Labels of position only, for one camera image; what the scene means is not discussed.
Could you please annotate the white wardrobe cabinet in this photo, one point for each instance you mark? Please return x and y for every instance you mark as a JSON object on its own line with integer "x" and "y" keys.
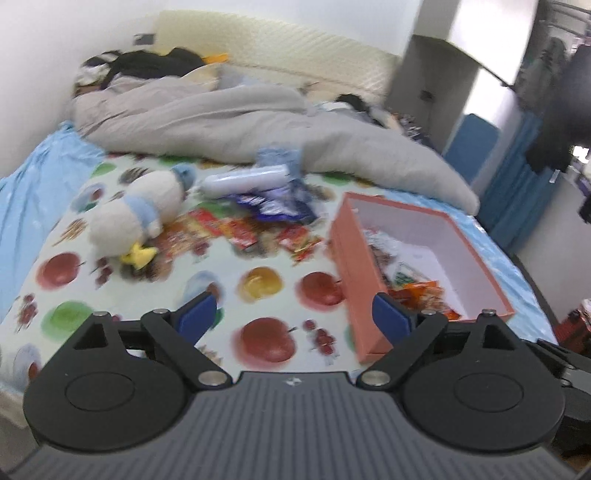
{"x": 438, "y": 69}

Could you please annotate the grey duvet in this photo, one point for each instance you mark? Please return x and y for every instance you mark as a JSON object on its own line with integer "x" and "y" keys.
{"x": 231, "y": 124}

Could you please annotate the brown nut snack packet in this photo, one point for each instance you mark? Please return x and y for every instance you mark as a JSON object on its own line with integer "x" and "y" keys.
{"x": 381, "y": 251}

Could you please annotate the white green snack packet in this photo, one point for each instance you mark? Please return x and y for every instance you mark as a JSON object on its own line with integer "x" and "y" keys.
{"x": 408, "y": 274}

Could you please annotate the grey pillow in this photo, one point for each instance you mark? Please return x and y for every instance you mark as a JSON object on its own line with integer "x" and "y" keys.
{"x": 235, "y": 76}

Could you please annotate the white plush duck toy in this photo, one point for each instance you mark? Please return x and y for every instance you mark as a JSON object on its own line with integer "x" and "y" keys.
{"x": 134, "y": 212}

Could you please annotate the white cylindrical bottle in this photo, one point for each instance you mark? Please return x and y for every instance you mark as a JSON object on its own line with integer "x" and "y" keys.
{"x": 244, "y": 181}

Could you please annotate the blue chair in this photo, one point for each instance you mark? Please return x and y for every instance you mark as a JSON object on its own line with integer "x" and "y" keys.
{"x": 471, "y": 143}

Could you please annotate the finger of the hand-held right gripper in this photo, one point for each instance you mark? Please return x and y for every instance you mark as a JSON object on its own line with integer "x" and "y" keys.
{"x": 549, "y": 353}

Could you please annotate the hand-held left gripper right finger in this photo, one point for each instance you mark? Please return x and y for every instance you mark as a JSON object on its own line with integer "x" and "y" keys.
{"x": 390, "y": 318}

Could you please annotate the red suitcase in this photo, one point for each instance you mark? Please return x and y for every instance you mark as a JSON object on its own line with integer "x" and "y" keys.
{"x": 575, "y": 325}

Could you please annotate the black hanging coat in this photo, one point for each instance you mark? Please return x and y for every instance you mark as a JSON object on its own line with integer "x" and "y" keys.
{"x": 568, "y": 101}

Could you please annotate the black clothes pile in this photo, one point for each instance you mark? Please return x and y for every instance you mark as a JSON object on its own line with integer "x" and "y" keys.
{"x": 152, "y": 64}

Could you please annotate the pink cardboard box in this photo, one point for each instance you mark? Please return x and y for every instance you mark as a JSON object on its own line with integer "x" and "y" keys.
{"x": 351, "y": 277}

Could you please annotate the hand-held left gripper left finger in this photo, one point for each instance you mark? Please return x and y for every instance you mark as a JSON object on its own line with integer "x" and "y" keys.
{"x": 198, "y": 316}

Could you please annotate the crumpled blue plastic bag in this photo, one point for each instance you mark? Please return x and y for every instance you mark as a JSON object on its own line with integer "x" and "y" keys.
{"x": 279, "y": 159}

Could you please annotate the dark blue snack bag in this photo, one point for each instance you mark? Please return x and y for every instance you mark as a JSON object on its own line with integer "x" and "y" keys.
{"x": 281, "y": 203}

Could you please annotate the black garment on pillow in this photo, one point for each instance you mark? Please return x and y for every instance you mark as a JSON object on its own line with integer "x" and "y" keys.
{"x": 355, "y": 106}

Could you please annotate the yellow pillow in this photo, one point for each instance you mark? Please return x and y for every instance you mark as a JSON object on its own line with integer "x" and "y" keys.
{"x": 216, "y": 58}

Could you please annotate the blue curtain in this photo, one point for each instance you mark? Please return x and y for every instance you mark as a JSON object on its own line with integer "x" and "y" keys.
{"x": 517, "y": 184}

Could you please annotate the orange brown snack packet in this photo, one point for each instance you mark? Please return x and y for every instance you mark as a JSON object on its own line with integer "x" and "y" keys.
{"x": 425, "y": 297}

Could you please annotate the pile of red snack packets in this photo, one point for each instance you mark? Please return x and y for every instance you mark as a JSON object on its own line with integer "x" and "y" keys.
{"x": 231, "y": 228}

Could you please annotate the grey wall socket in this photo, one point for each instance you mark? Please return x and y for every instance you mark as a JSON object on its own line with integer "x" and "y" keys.
{"x": 144, "y": 39}

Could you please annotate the fruit print bed sheet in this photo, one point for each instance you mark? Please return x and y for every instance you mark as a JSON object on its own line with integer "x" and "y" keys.
{"x": 138, "y": 286}

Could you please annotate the cream quilted headboard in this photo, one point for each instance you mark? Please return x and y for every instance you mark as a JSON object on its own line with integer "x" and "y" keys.
{"x": 286, "y": 50}

